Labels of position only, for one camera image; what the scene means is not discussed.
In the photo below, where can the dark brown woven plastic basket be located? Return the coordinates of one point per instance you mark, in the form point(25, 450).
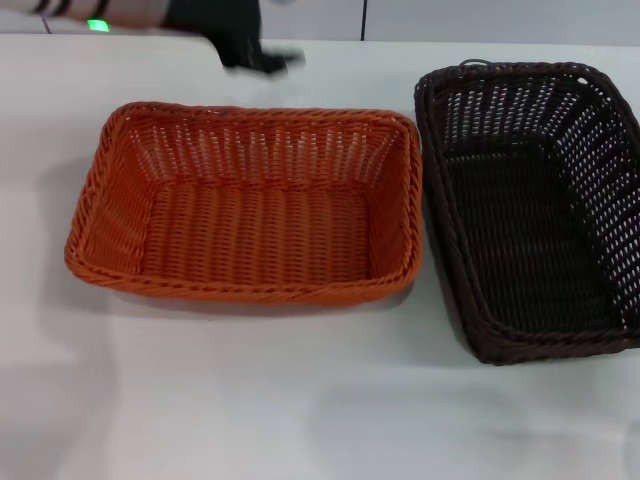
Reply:
point(525, 240)

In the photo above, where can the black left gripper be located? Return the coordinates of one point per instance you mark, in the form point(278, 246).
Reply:
point(220, 30)

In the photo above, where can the orange woven plastic basket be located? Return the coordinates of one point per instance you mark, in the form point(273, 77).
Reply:
point(260, 235)

